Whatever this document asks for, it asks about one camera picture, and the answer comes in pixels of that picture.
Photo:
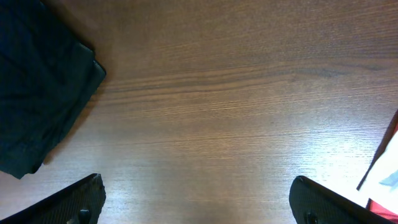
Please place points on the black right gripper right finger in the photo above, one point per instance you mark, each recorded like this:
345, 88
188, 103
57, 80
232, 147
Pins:
312, 203

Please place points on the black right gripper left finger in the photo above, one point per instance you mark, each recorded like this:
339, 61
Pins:
81, 202

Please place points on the red and white shirt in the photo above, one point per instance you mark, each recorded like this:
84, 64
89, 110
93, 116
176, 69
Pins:
378, 187

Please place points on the black shorts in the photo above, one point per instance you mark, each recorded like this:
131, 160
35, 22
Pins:
47, 77

